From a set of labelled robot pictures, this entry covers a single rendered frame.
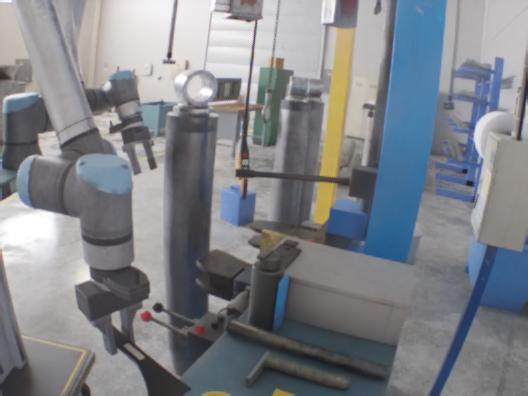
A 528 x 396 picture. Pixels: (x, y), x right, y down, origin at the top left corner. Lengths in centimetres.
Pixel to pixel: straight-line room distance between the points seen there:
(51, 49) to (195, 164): 94
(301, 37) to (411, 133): 1150
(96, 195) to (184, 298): 129
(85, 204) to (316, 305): 64
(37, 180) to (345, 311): 75
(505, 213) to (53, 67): 145
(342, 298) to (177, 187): 87
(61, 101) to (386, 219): 102
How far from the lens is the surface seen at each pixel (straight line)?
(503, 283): 360
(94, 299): 66
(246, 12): 136
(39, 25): 83
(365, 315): 100
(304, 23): 1272
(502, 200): 151
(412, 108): 126
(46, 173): 65
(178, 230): 167
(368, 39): 1223
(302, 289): 101
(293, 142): 277
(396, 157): 128
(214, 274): 138
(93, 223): 60
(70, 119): 77
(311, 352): 91
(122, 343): 75
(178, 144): 157
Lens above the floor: 167
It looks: 17 degrees down
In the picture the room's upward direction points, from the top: 6 degrees clockwise
